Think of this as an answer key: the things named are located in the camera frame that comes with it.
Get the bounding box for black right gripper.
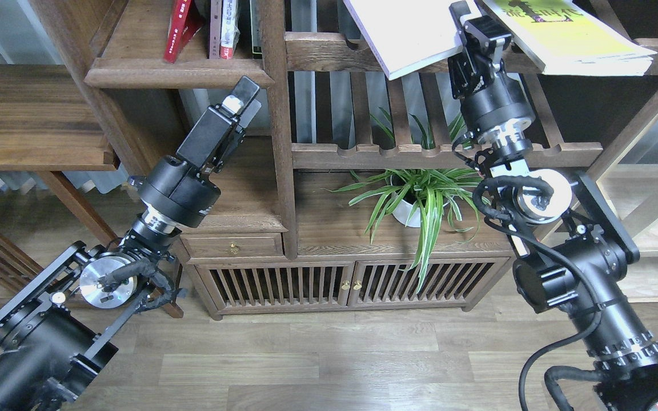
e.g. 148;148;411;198
447;1;535;143

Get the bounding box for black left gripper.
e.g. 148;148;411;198
130;76;262;227

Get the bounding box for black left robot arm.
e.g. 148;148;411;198
0;76;261;410

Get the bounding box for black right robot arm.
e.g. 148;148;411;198
447;1;658;410

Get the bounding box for dark wooden side shelf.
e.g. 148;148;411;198
0;64;184;319

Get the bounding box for red white upright book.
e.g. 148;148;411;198
219;0;239;59

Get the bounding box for dark upright book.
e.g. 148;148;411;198
249;0;263;59

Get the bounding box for yellow green book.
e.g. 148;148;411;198
484;1;656;77

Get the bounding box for dark wooden bookshelf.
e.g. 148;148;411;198
31;0;658;321

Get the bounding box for spider plant leaves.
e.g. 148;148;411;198
323;107;490;293

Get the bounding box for white plant pot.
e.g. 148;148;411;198
387;175;449;227

